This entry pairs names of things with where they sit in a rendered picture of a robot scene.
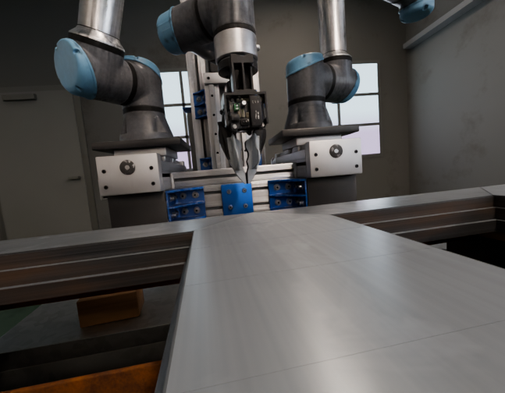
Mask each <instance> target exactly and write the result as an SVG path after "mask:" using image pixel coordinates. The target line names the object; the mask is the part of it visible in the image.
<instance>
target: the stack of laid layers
mask: <svg viewBox="0 0 505 393"><path fill-rule="evenodd" d="M334 216H337V217H339V218H344V219H347V220H349V221H354V222H357V223H359V224H362V225H367V226H369V227H372V228H376V229H379V230H382V231H384V232H389V233H392V234H394V235H398V236H402V237H404V238H407V239H411V240H414V241H417V242H420V243H424V242H429V241H435V240H441V239H450V238H456V237H461V236H466V235H477V234H482V233H487V232H504V233H505V196H484V197H477V198H471V199H464V200H451V201H445V202H438V203H431V204H419V205H412V206H406V207H394V208H386V209H380V210H373V211H361V212H354V213H348V214H335V215H334ZM192 236H193V232H186V233H180V234H172V235H160V236H154V237H147V238H140V239H128V240H121V241H115V242H107V243H95V244H89V245H82V246H70V247H63V248H56V249H49V250H37V251H30V252H24V253H11V254H5V255H0V306H2V305H7V304H13V303H22V302H28V301H34V300H39V299H49V298H55V297H60V296H70V295H75V294H80V293H86V292H96V291H101V290H106V289H117V288H122V287H127V286H133V285H143V284H148V283H153V282H159V281H168V280H174V279H180V278H181V279H180V286H179V289H178V292H177V297H176V302H175V306H174V310H173V313H172V320H171V323H170V326H169V333H168V336H167V340H166V344H165V350H164V353H163V357H162V363H161V366H160V371H159V374H158V380H157V384H156V387H155V393H162V391H163V387H164V383H165V375H166V371H167V366H168V362H169V354H170V350H171V346H172V338H173V334H174V330H175V326H176V318H177V314H178V309H179V305H180V297H181V293H182V289H183V281H184V277H185V273H186V269H187V261H188V257H189V252H190V244H191V240H192Z"/></svg>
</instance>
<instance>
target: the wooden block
mask: <svg viewBox="0 0 505 393"><path fill-rule="evenodd" d="M143 305H144V293H143V289H138V290H133V291H127V292H117V293H112V294H107V295H101V296H92V297H87V298H81V299H79V300H78V301H77V302H76V306H77V311H78V317H79V322H80V327H81V328H85V327H90V326H93V325H97V324H104V323H108V322H113V321H117V320H124V319H128V318H132V317H139V316H140V312H141V310H142V307H143Z"/></svg>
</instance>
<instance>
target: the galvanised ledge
mask: <svg viewBox="0 0 505 393"><path fill-rule="evenodd" d="M179 286H180V284H177V285H166V286H159V287H153V288H147V289H143V293H144V305H143V307H142V310H141V312H140V316H139V317H132V318H128V319H124V320H117V321H113V322H108V323H104V324H97V325H93V326H90V327H82V328H81V327H80V322H79V317H78V311H77V306H76V302H77V301H78V300H79V299H71V300H66V301H61V302H55V303H46V304H41V305H40V306H39V307H38V308H37V309H36V310H34V311H33V312H32V313H30V314H29V315H28V316H27V317H25V318H24V319H23V320H21V321H20V322H19V323H18V324H17V325H16V326H14V327H13V328H11V329H10V330H9V331H7V332H6V333H5V334H4V335H3V336H2V337H0V372H2V371H7V370H15V369H19V368H23V367H28V366H35V365H39V364H44V363H51V362H56V361H60V360H64V359H72V358H77V357H81V356H89V355H94V354H98V353H102V352H110V351H114V350H119V349H126V348H130V347H135V346H139V345H147V344H151V343H156V342H163V341H166V340H167V336H168V333H169V326H170V323H171V320H172V313H173V310H174V306H175V302H176V297H177V292H178V289H179Z"/></svg>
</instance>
